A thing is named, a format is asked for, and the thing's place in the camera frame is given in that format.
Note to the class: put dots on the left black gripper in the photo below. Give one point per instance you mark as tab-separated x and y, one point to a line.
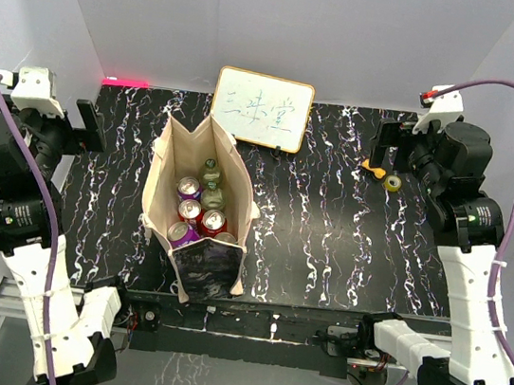
92	141

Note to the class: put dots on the red cola can front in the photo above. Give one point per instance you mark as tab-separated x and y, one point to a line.
226	237

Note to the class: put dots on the purple Fanta can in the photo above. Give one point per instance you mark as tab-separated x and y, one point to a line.
188	187
182	233

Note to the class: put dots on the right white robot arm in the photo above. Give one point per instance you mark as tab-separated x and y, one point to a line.
449	163

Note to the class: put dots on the cream canvas tote bag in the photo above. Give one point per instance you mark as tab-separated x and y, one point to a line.
206	268

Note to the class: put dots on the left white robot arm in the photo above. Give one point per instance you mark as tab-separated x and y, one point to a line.
70	340

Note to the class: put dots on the yellow bone-shaped toy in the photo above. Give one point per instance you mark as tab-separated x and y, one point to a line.
377	173

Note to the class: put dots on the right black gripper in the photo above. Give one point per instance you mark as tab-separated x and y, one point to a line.
391	133

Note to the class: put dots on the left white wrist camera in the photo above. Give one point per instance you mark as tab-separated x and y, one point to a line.
33	88

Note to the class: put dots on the small whiteboard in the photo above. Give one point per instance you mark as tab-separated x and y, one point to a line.
261	109

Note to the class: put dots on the yellow tape roll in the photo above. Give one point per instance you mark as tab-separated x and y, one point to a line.
392	183

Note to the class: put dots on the clear glass bottle green cap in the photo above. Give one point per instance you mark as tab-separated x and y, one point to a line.
210	172

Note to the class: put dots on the red cola can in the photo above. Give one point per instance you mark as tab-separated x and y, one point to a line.
226	237
190	211
213	223

